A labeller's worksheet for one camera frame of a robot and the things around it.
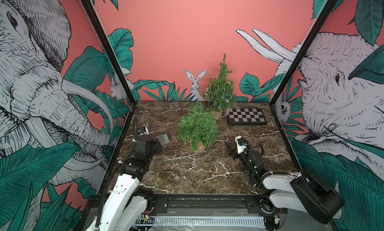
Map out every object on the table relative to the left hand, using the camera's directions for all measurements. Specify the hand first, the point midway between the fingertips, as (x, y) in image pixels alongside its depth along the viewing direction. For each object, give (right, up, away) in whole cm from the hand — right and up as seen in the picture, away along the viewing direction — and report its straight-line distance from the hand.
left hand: (156, 138), depth 78 cm
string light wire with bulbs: (+36, +27, +15) cm, 47 cm away
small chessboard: (+59, +12, +32) cm, 68 cm away
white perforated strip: (+25, -38, -8) cm, 46 cm away
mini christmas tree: (+22, +6, -5) cm, 24 cm away
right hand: (+41, 0, +6) cm, 42 cm away
